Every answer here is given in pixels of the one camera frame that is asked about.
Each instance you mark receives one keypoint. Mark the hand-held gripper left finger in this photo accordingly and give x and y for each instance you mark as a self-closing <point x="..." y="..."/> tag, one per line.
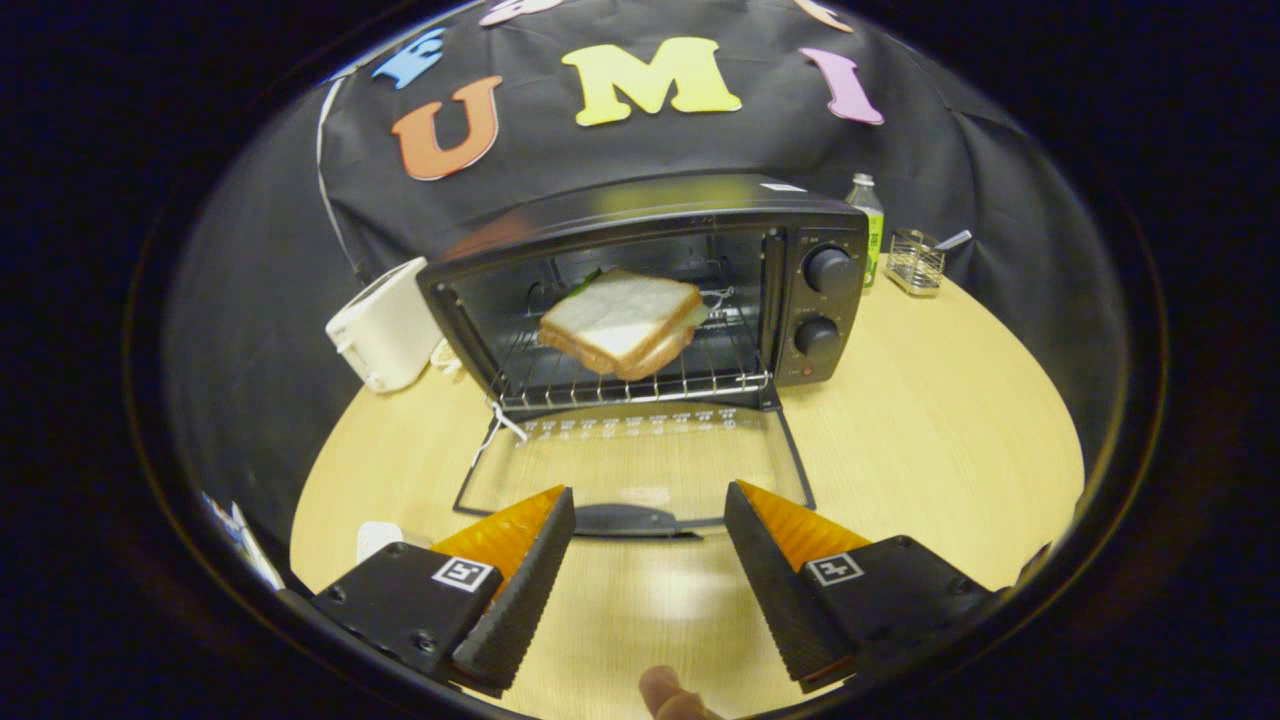
<point x="525" y="600"/>

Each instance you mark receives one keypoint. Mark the white pop-up toaster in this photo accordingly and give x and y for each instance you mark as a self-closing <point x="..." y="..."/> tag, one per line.
<point x="385" y="330"/>

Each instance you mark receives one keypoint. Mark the white bread sandwich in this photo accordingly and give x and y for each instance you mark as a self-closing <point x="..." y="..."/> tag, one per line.
<point x="620" y="315"/>

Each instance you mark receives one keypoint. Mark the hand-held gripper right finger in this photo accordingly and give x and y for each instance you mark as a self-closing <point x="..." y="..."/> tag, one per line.
<point x="775" y="600"/>

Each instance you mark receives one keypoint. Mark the black backdrop cloth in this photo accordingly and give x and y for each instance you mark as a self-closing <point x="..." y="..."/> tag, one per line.
<point x="1000" y="200"/>

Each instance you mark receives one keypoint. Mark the white paper sheets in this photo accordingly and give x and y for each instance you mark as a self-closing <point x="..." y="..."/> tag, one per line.
<point x="245" y="545"/>

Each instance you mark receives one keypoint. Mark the green drink bottle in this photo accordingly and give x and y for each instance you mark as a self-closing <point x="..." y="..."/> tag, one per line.
<point x="873" y="225"/>

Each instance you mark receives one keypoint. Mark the white plate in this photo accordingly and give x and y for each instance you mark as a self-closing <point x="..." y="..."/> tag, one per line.
<point x="378" y="538"/>

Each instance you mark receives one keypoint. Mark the black toaster oven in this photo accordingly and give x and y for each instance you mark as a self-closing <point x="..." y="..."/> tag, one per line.
<point x="835" y="310"/>

